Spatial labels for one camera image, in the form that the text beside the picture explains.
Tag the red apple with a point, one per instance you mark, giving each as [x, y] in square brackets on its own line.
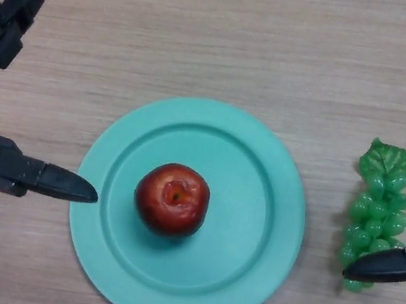
[171, 199]

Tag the green round plate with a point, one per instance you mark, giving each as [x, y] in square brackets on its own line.
[230, 242]

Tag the green plastic grape bunch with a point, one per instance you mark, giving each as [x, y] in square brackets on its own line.
[376, 212]

